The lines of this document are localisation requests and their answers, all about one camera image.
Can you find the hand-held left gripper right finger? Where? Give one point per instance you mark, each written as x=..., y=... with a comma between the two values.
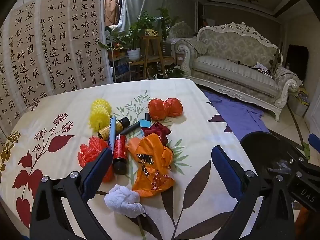
x=225, y=170

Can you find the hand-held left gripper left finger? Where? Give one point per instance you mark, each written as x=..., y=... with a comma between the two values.
x=96, y=172

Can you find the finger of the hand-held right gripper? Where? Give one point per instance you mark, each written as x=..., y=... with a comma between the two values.
x=300, y=167
x=315, y=143

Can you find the black trash bag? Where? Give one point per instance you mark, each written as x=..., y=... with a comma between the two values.
x=280, y=166

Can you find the orange-red foam fruit net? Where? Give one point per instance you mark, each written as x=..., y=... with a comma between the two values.
x=91, y=150

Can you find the red label small bottle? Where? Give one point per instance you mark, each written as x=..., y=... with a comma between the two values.
x=119, y=152

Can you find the white tissue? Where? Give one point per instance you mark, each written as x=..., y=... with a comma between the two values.
x=122, y=200

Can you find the yellow label small bottle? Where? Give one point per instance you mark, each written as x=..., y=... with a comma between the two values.
x=106, y=131

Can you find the blue plastic tube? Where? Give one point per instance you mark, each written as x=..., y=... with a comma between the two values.
x=112, y=132

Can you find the black trash bin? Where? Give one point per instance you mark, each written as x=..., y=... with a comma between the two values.
x=262, y=145

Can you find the thin black tube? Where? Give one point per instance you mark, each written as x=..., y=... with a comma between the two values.
x=131, y=129

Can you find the yellow foam fruit net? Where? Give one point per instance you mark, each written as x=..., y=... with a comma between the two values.
x=100, y=115

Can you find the orange plastic bag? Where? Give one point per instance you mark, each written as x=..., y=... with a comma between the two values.
x=150, y=150

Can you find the blue paper scrap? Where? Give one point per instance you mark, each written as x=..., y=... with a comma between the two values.
x=145, y=124

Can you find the dark red plastic bag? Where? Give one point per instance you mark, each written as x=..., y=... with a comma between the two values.
x=160, y=131

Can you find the wide black tube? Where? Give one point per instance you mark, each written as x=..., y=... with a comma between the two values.
x=147, y=116

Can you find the red plastic bag ball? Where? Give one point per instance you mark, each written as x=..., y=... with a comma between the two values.
x=173, y=107
x=157, y=108

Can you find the person's right forearm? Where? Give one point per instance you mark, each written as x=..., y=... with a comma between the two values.
x=303, y=222

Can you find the storage box with clutter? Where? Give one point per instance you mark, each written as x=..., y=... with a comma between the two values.
x=301, y=102

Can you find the purple cloth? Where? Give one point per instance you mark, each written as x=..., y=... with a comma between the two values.
x=232, y=112

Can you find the floral tablecloth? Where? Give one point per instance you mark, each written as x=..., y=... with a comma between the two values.
x=75, y=100

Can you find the black covered object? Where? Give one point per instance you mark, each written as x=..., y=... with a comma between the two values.
x=297, y=60

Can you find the pile of papers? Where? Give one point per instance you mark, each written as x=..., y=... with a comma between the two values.
x=261, y=70

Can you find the brown wooden object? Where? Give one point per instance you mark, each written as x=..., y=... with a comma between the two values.
x=276, y=57

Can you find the ornate cream sofa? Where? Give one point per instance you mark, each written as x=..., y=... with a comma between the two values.
x=225, y=72

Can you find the thin dark stick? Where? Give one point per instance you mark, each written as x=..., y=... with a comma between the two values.
x=237, y=62

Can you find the low leafy green plant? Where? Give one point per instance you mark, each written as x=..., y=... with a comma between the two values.
x=175, y=72

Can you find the white metal shelf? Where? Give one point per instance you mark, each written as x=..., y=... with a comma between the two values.
x=117, y=60

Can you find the striped sofa throw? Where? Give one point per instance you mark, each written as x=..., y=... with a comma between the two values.
x=196, y=47

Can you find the ornate cream armchair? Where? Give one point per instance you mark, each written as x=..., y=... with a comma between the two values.
x=182, y=28

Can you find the plant in yellow patterned pot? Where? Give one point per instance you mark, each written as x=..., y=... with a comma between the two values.
x=151, y=32

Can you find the tall plant in dark pot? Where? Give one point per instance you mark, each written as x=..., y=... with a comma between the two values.
x=166, y=25

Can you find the orange patterned curtain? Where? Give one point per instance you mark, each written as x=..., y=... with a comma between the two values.
x=112, y=2

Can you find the grey-green curtain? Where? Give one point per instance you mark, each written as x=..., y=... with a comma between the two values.
x=140, y=2

